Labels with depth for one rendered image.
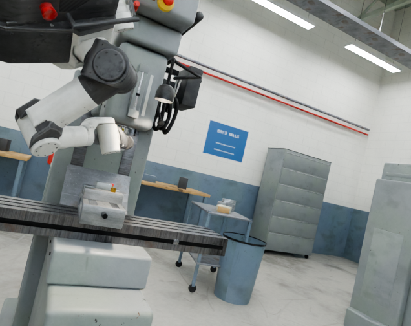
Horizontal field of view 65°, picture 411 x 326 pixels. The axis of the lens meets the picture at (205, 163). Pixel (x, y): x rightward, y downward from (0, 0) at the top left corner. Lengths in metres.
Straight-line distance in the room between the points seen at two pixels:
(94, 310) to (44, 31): 0.77
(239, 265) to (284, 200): 3.19
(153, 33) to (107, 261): 0.87
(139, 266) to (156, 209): 4.71
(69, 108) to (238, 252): 2.68
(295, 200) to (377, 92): 3.93
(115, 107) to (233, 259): 2.38
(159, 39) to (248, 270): 2.57
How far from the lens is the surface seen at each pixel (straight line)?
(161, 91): 1.22
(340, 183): 8.34
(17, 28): 0.90
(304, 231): 6.85
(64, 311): 1.09
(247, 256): 3.37
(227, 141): 6.37
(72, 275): 1.23
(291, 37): 7.53
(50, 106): 0.94
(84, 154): 1.76
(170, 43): 1.39
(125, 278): 1.26
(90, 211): 1.22
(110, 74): 0.86
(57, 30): 0.91
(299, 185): 6.56
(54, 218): 1.31
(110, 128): 1.16
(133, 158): 1.81
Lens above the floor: 1.19
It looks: 2 degrees up
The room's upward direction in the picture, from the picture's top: 13 degrees clockwise
